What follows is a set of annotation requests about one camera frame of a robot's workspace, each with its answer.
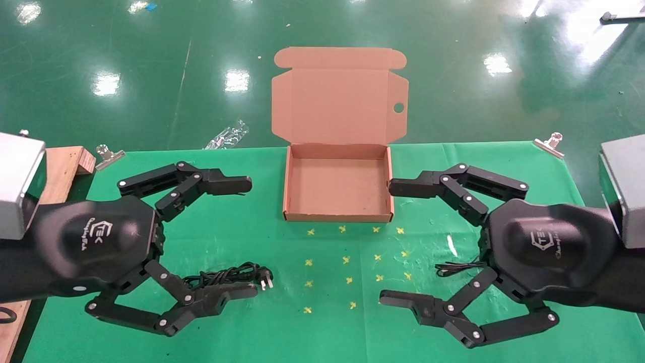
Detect black power cable with plug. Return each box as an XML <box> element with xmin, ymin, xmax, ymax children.
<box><xmin>182</xmin><ymin>262</ymin><xmax>274</xmax><ymax>292</ymax></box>

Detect grey table foot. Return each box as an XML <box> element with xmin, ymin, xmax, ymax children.
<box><xmin>600</xmin><ymin>11</ymin><xmax>645</xmax><ymax>24</ymax></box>

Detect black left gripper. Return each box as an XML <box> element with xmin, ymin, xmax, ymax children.
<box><xmin>30</xmin><ymin>161</ymin><xmax>259</xmax><ymax>337</ymax></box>

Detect green tablecloth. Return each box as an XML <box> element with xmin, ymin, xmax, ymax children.
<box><xmin>23</xmin><ymin>141</ymin><xmax>645</xmax><ymax>363</ymax></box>

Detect silver cloth clamp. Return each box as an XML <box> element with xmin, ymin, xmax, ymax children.
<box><xmin>533</xmin><ymin>132</ymin><xmax>565</xmax><ymax>159</ymax></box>
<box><xmin>96</xmin><ymin>145</ymin><xmax>125</xmax><ymax>171</ymax></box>

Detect crumpled clear plastic bag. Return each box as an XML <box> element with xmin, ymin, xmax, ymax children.
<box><xmin>203</xmin><ymin>120</ymin><xmax>250</xmax><ymax>150</ymax></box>

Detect wooden board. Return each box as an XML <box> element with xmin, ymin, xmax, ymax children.
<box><xmin>0</xmin><ymin>146</ymin><xmax>96</xmax><ymax>363</ymax></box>

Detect open brown cardboard box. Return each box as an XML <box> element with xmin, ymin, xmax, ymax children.
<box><xmin>271</xmin><ymin>47</ymin><xmax>409</xmax><ymax>223</ymax></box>

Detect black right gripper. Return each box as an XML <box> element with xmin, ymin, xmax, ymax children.
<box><xmin>379</xmin><ymin>163</ymin><xmax>630</xmax><ymax>349</ymax></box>

